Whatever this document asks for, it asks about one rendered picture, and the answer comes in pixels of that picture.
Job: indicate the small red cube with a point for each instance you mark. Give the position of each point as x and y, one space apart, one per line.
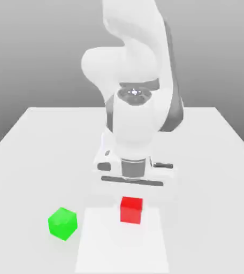
131 210

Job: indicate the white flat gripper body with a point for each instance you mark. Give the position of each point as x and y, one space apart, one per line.
132 188

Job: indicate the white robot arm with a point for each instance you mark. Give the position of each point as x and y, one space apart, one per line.
134 119

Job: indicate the small green cube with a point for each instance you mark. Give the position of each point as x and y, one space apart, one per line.
62 223

